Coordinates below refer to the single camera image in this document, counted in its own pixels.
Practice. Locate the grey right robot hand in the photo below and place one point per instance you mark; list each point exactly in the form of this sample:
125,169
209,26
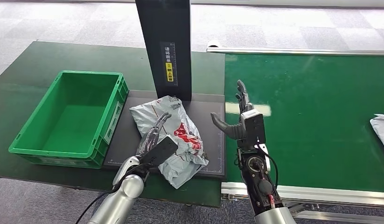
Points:
233,131

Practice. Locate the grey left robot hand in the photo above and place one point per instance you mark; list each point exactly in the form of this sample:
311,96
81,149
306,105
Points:
151,137

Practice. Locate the grey plastic mailer package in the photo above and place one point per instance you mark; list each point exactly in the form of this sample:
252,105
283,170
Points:
179,136

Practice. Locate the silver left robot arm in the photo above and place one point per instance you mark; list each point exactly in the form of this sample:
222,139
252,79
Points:
120,201

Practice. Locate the green conveyor belt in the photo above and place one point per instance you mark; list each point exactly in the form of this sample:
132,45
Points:
318,123

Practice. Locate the black inbound scanner machine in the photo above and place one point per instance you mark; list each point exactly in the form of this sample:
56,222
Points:
170,24

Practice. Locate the pale grey mailer package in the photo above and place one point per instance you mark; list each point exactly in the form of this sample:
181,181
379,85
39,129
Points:
382,130

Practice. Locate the black yellow label strip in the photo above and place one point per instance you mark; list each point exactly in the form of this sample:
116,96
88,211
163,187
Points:
169,65

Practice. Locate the green plastic crate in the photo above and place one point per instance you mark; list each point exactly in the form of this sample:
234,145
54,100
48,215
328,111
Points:
71,123

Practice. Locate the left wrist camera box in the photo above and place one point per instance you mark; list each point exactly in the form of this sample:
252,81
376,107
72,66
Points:
159,151

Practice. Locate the silver conveyor side rail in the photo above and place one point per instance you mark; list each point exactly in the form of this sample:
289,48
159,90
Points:
287,50
318,196

